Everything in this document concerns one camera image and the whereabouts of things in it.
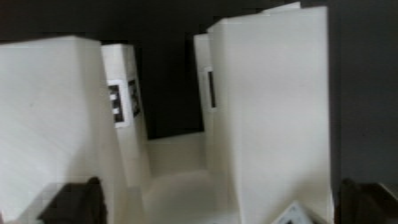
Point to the white chair back part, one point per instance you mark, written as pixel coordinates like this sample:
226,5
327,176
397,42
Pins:
270,120

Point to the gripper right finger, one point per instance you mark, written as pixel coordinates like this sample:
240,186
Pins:
368,203

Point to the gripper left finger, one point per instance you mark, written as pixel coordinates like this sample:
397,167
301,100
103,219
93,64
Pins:
77,206

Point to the white chair leg with tag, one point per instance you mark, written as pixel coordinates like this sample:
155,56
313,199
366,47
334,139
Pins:
205,77

